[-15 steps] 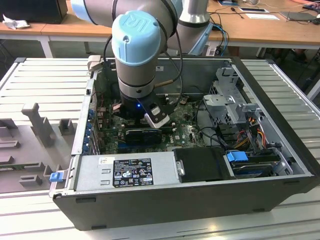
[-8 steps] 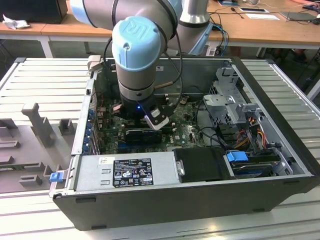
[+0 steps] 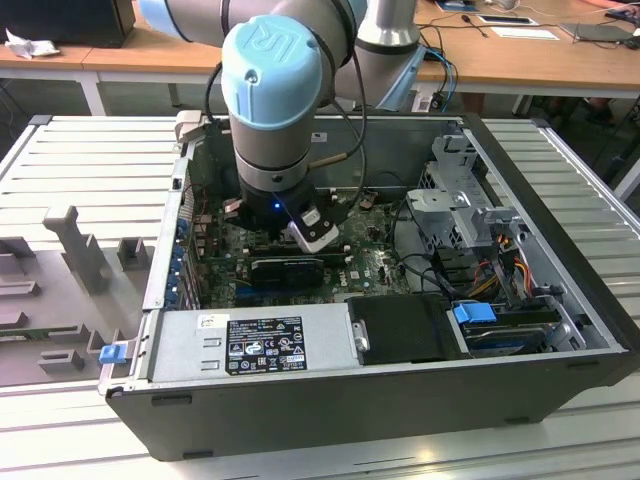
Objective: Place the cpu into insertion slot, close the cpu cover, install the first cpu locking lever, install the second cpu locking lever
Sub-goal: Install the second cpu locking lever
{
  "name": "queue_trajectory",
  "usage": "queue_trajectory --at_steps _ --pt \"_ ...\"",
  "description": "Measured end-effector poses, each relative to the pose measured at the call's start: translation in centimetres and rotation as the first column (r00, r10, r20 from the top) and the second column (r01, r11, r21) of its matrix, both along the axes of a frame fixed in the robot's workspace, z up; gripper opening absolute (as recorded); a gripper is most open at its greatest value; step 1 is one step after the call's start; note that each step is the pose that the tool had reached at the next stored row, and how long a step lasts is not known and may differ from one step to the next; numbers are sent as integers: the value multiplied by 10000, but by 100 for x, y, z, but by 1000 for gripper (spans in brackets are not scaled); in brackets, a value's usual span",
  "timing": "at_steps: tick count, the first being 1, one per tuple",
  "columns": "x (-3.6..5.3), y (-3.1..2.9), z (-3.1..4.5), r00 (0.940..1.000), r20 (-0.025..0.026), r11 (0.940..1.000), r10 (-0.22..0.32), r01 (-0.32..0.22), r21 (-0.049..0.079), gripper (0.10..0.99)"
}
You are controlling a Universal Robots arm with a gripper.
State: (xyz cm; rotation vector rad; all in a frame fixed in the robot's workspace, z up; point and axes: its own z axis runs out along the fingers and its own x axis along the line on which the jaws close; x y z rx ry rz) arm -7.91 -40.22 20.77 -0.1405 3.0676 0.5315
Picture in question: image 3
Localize white paper sheet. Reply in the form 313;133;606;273
489;25;561;42

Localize metal drive cage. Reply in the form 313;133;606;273
404;132;526;251

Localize hard disk in blue carrier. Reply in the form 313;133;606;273
452;302;551;359

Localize dark grey laptop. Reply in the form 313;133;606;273
559;22;636;46

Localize black fan shroud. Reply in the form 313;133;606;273
345;294;471;366

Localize grey case latch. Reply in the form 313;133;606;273
173;109;204;147

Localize white labelled box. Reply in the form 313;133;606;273
412;89;446;114

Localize grey power supply unit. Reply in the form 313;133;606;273
130;303;362;384

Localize green RAM stick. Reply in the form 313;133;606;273
0;327;51;341

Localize blue cable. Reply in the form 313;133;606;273
424;45;457;101

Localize black graphics card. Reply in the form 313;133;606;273
249;257;325;290

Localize crumpled white paper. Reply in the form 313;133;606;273
4;27;61;60

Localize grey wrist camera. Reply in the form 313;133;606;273
222;198;247;227

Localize black computer box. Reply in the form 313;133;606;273
0;0;136;49

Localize black open PC case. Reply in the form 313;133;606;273
97;110;632;464

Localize wooden desk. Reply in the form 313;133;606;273
0;0;151;117
82;0;640;117

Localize orange yellow power wires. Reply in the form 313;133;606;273
469;252;532;301

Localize green motherboard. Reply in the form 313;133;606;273
192;192;417;310

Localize grey parts rack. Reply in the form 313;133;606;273
0;204;156;386

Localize black RAM slot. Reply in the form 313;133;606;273
243;248;352;267
247;238;342;252

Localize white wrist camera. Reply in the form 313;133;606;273
286;208;340;255

